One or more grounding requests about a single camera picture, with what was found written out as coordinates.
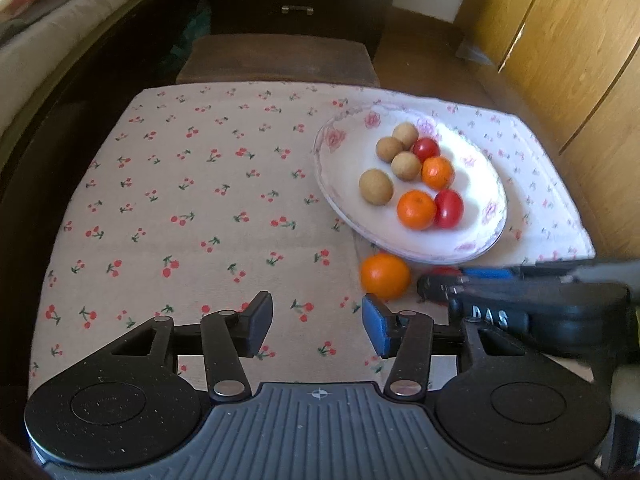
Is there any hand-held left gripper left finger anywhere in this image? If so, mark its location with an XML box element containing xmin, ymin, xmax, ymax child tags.
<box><xmin>107</xmin><ymin>290</ymin><xmax>275</xmax><ymax>404</ymax></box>

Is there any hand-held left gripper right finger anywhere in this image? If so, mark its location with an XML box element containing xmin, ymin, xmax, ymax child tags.
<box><xmin>362</xmin><ymin>293</ymin><xmax>523</xmax><ymax>404</ymax></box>

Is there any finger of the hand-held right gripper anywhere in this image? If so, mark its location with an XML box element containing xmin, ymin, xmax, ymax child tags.
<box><xmin>459</xmin><ymin>258</ymin><xmax>597</xmax><ymax>282</ymax></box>
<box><xmin>416</xmin><ymin>274</ymin><xmax>502</xmax><ymax>307</ymax></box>

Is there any white floral plate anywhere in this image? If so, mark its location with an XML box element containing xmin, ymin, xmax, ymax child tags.
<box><xmin>313</xmin><ymin>102</ymin><xmax>508</xmax><ymax>266</ymax></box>

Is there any orange mandarin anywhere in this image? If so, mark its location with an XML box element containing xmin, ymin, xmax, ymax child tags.
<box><xmin>360</xmin><ymin>253</ymin><xmax>412</xmax><ymax>301</ymax></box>
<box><xmin>421</xmin><ymin>156</ymin><xmax>456</xmax><ymax>190</ymax></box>
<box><xmin>397</xmin><ymin>189</ymin><xmax>437</xmax><ymax>231</ymax></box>

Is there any brown longan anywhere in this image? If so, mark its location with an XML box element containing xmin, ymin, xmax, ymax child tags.
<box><xmin>376</xmin><ymin>136</ymin><xmax>404</xmax><ymax>163</ymax></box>
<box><xmin>391</xmin><ymin>152</ymin><xmax>422</xmax><ymax>181</ymax></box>
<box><xmin>359</xmin><ymin>168</ymin><xmax>394</xmax><ymax>206</ymax></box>
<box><xmin>392</xmin><ymin>122</ymin><xmax>419</xmax><ymax>150</ymax></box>

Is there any cherry print cloth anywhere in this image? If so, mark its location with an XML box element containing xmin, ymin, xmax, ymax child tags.
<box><xmin>27</xmin><ymin>82</ymin><xmax>598</xmax><ymax>396</ymax></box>

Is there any white plastic scrap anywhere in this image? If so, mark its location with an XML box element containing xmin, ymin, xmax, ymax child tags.
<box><xmin>454</xmin><ymin>39</ymin><xmax>502</xmax><ymax>67</ymax></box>

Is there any light wooden wardrobe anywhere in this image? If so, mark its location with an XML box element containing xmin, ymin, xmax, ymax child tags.
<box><xmin>452</xmin><ymin>0</ymin><xmax>640</xmax><ymax>261</ymax></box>

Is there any dark wooden stool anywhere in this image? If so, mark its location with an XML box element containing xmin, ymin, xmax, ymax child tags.
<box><xmin>176</xmin><ymin>34</ymin><xmax>382</xmax><ymax>87</ymax></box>

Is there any teal plastic bag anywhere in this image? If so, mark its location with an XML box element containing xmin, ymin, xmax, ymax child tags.
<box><xmin>172</xmin><ymin>0</ymin><xmax>212</xmax><ymax>63</ymax></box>

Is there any bed with floral quilt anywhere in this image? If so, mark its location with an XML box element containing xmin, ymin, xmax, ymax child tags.
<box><xmin>0</xmin><ymin>0</ymin><xmax>196</xmax><ymax>138</ymax></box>

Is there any dark bed frame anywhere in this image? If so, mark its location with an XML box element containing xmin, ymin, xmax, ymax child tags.
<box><xmin>0</xmin><ymin>0</ymin><xmax>213</xmax><ymax>281</ymax></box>

